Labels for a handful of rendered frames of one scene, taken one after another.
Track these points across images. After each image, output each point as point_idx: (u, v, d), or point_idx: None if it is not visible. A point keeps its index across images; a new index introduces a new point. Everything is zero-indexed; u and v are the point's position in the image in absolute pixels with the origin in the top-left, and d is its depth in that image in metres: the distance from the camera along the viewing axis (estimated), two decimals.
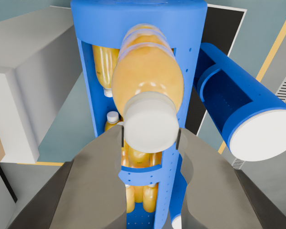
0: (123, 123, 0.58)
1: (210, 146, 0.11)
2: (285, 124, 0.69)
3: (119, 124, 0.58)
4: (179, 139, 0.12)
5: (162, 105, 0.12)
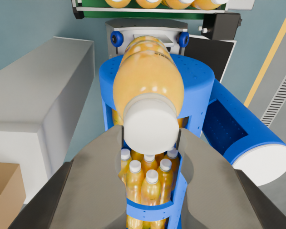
0: (135, 162, 0.63)
1: (210, 146, 0.11)
2: (277, 156, 0.78)
3: (132, 162, 0.63)
4: (179, 139, 0.12)
5: None
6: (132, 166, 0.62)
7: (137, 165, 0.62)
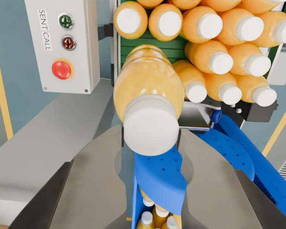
0: None
1: (210, 146, 0.11)
2: None
3: None
4: (179, 139, 0.12)
5: (165, 215, 0.52)
6: None
7: None
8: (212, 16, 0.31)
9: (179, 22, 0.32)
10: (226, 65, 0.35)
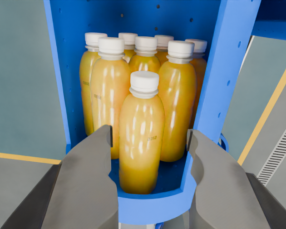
0: None
1: (222, 148, 0.11)
2: None
3: None
4: (190, 140, 0.12)
5: None
6: None
7: None
8: None
9: None
10: None
